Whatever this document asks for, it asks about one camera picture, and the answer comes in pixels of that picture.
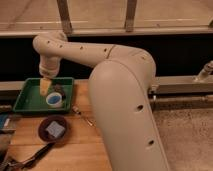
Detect blue object at left edge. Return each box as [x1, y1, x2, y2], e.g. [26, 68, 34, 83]
[0, 114, 10, 130]

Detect dark small object in tray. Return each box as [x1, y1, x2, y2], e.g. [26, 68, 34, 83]
[53, 84, 66, 99]

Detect blue white round cup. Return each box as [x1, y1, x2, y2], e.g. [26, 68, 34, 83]
[46, 92, 63, 108]

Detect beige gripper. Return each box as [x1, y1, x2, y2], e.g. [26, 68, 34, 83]
[39, 56, 60, 96]

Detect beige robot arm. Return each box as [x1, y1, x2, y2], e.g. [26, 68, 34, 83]
[33, 32, 170, 171]

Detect dark brown bowl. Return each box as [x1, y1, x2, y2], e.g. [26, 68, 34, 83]
[38, 115, 68, 143]

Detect green plastic tray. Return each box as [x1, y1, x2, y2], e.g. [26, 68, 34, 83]
[13, 77, 74, 114]

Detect grey blue sponge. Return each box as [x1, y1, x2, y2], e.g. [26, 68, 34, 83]
[46, 121, 65, 138]

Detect black handled tongs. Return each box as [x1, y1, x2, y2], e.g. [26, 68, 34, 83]
[0, 143, 54, 171]

